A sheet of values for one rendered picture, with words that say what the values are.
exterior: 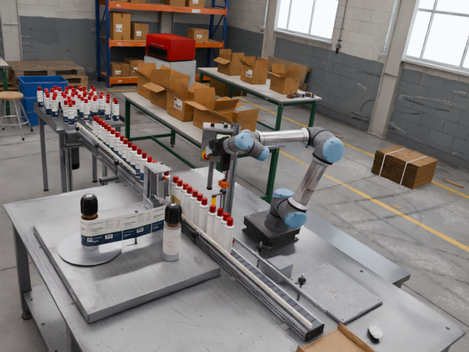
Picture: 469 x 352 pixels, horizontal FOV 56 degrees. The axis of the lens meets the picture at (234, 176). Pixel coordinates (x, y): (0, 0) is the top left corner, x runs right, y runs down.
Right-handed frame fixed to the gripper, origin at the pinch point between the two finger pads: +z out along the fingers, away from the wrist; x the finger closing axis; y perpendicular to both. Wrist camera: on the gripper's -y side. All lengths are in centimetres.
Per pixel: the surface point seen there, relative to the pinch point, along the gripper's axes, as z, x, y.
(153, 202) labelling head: 47, 14, -18
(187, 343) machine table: -30, 48, -75
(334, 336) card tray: -55, -8, -90
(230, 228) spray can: -8.1, 1.1, -38.4
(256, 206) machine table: 39, -55, -35
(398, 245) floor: 72, -244, -112
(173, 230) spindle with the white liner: -0.9, 29.2, -32.4
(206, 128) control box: -2.1, -1.1, 14.6
